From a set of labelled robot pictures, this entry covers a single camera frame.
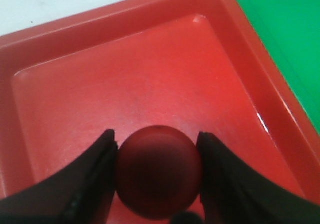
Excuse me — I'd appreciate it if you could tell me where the green plastic tray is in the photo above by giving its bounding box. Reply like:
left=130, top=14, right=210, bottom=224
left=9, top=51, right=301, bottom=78
left=237, top=0, right=320, bottom=131

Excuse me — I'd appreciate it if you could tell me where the red mushroom push button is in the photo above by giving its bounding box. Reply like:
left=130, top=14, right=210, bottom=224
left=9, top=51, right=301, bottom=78
left=115, top=125, right=203, bottom=220

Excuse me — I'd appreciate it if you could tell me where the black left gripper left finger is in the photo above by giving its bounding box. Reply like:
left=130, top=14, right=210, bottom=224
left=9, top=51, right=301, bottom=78
left=0, top=129, right=118, bottom=224

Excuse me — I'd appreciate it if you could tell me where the red plastic tray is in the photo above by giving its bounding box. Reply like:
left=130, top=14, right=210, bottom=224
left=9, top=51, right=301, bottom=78
left=0, top=0, right=320, bottom=224

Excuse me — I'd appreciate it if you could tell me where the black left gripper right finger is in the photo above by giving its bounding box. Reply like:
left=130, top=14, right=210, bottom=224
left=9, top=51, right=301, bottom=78
left=197, top=132, right=320, bottom=224

